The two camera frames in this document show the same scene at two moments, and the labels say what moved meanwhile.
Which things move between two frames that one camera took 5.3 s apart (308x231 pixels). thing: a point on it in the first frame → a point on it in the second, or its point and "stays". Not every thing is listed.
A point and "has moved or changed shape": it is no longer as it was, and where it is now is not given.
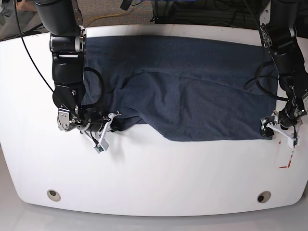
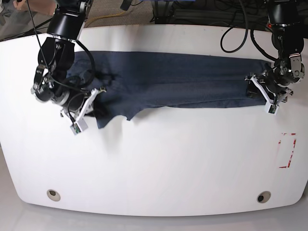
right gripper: [289, 116] → [287, 71]
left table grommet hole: [54, 195] stays
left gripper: [90, 120] → [48, 85]
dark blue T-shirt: [193, 88] has moved or changed shape
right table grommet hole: [263, 197] stays
